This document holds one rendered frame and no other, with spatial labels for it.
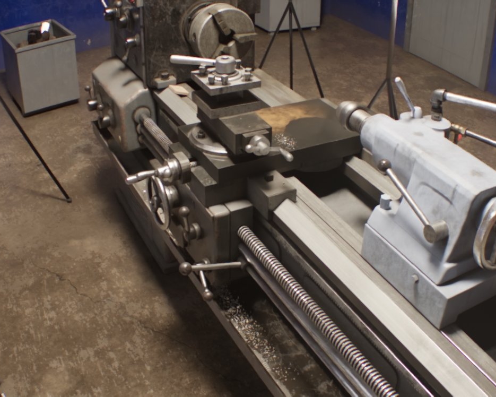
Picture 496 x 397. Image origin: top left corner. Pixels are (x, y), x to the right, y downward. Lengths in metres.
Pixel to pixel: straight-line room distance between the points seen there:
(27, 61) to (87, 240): 1.75
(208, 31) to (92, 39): 3.66
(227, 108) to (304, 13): 4.47
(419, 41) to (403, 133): 4.37
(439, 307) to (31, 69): 3.62
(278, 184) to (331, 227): 0.22
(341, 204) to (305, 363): 0.54
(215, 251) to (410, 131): 0.73
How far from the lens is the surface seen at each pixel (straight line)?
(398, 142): 1.53
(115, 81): 2.85
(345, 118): 1.75
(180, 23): 2.58
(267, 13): 6.12
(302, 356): 1.94
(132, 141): 2.72
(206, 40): 2.41
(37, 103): 4.60
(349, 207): 2.04
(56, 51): 4.52
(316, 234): 1.69
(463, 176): 1.41
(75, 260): 3.04
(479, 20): 5.32
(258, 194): 1.83
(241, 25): 2.46
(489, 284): 1.52
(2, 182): 3.84
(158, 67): 2.60
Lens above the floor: 1.83
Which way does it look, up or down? 34 degrees down
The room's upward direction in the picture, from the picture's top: straight up
